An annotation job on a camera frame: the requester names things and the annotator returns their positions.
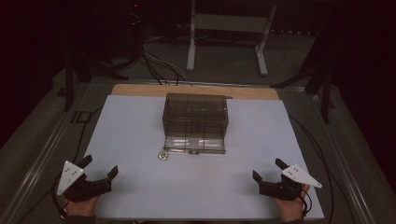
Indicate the transparent grey drawer cabinet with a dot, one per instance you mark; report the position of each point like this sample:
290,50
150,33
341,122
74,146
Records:
195,115

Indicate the white table mat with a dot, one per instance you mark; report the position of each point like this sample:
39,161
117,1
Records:
199,183

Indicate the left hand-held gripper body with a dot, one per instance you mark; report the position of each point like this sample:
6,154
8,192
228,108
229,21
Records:
81,188

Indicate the person's right hand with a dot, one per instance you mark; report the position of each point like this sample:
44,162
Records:
291,209

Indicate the aluminium floor rail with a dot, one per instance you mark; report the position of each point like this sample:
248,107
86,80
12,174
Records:
37,168
348,161

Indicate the black tripod stand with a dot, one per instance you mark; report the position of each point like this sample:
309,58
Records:
71,77
323,81

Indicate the grey metal desk frame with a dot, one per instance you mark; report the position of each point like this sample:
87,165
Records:
229,23

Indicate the person's left hand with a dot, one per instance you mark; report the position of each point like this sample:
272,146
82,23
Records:
81,207

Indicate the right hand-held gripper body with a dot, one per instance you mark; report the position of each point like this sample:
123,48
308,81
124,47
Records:
281,188

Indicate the small round metal trinket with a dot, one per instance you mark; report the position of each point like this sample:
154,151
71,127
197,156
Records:
163,155

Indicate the transparent drawer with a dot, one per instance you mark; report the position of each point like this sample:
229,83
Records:
194,144

